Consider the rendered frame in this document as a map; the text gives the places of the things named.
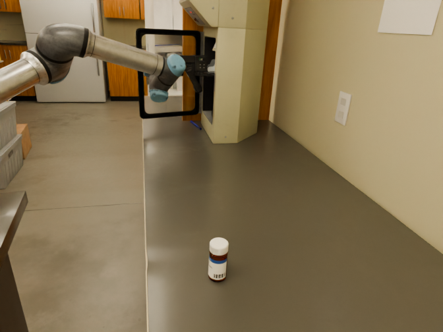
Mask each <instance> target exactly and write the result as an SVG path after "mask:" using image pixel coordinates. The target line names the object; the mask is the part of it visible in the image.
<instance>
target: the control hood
mask: <svg viewBox="0 0 443 332"><path fill-rule="evenodd" d="M179 4H180V5H181V6H182V8H184V9H185V8H188V7H191V8H192V10H193V11H194V12H195V13H196V14H197V15H198V17H199V18H200V19H201V21H203V23H204V24H205V25H204V24H197V23H196V24H197V25H199V26H207V27H217V26H218V13H219V0H180V1H179ZM185 11H186V10H185ZM186 12H187V11H186ZM189 16H190V15H189ZM192 19H193V18H192ZM193 20H194V19H193Z"/></svg>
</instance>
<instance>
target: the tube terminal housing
mask: <svg viewBox="0 0 443 332"><path fill-rule="evenodd" d="M269 6H270V0H219V13H218V26H217V27H207V26H204V29H203V32H204V38H205V37H207V38H215V39H216V58H215V75H216V87H215V91H214V105H213V122H212V125H211V123H210V122H209V120H208V119H207V118H206V116H205V114H204V113H203V110H202V114H201V124H202V126H203V127H204V129H205V131H206V133H207V134H208V136H209V137H210V139H211V141H212V143H213V144H228V143H238V142H240V141H242V140H244V139H245V138H248V137H249V136H252V135H253V134H256V133H257V126H258V114H259V107H260V94H261V87H262V73H263V66H264V54H265V47H266V34H267V26H268V13H269Z"/></svg>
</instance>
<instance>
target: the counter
mask: <svg viewBox="0 0 443 332"><path fill-rule="evenodd" d="M193 122H194V123H196V124H197V125H198V126H199V127H200V128H202V130H200V129H198V128H197V127H196V126H194V125H193V124H192V123H191V122H190V121H183V120H182V116H178V117H162V118H154V119H143V120H142V141H143V171H144V228H145V253H146V316H147V332H443V254H442V253H441V252H439V251H438V250H437V249H436V248H435V247H433V246H432V245H430V244H429V243H428V242H427V241H425V240H424V239H423V238H421V237H420V236H419V235H418V234H416V233H415V232H413V231H412V230H411V229H410V228H409V227H407V226H406V225H404V224H403V223H402V222H401V221H399V220H398V219H396V218H395V217H394V216H393V215H392V214H390V213H389V212H387V211H386V210H385V209H384V208H383V207H381V206H380V205H378V204H377V203H376V202H375V201H373V200H372V199H371V198H369V197H368V196H367V195H366V194H364V193H363V192H361V191H360V190H359V189H358V188H357V187H355V186H354V185H352V184H351V183H350V182H349V181H348V180H346V179H345V178H343V177H342V176H341V175H340V174H338V173H337V172H335V171H334V170H333V169H332V168H331V167H329V166H328V165H327V164H325V163H324V162H323V161H321V160H320V159H319V158H317V156H315V155H314V154H312V153H311V152H310V151H308V150H307V149H306V148H304V147H303V146H302V145H300V143H298V142H297V141H295V140H294V139H293V138H292V137H290V136H289V135H288V134H286V133H285V132H284V131H283V130H281V129H280V128H279V127H277V126H276V125H275V124H274V123H272V122H271V121H269V120H258V126H257V133H256V134H253V135H252V136H249V137H248V138H245V139H244V140H242V141H240V142H238V143H228V144H213V143H212V141H211V139H210V137H209V136H208V134H207V133H206V131H205V129H204V127H203V126H202V124H201V121H193ZM213 238H224V239H226V241H228V243H229V246H228V255H227V273H226V278H225V280H224V281H222V282H219V283H217V282H213V281H211V280H210V279H209V277H208V264H209V251H210V241H211V240H212V239H213Z"/></svg>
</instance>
